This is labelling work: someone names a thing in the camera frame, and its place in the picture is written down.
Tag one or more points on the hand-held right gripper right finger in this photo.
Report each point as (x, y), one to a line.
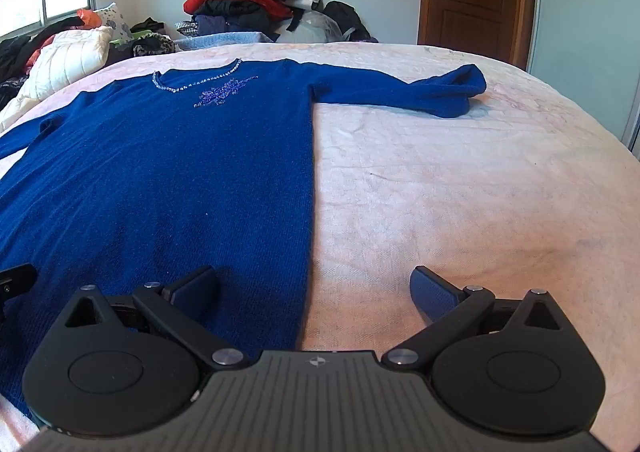
(437, 294)

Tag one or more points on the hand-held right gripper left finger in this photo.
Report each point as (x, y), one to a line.
(197, 291)

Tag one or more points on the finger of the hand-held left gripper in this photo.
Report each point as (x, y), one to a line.
(17, 282)

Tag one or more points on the blue knit sweater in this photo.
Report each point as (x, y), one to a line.
(175, 182)

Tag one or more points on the black clothes heap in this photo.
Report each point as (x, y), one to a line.
(22, 49)

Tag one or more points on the pink bed sheet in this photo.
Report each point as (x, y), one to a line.
(450, 182)

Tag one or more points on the white quilted pillow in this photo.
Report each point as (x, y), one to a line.
(65, 59)

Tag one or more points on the leopard pattern cloth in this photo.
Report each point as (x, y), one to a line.
(152, 45)

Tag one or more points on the light blue blanket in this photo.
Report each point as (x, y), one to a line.
(225, 39)

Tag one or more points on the orange cloth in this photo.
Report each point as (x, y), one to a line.
(90, 19)

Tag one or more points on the white floral pillow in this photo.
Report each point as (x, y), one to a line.
(112, 21)

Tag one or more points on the window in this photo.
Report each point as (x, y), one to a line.
(60, 1)

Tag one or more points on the clear plastic bag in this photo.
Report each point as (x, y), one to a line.
(312, 26)

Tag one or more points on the pale glass wardrobe door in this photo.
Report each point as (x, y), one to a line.
(585, 41)

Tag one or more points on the black bag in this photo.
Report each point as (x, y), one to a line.
(345, 16)

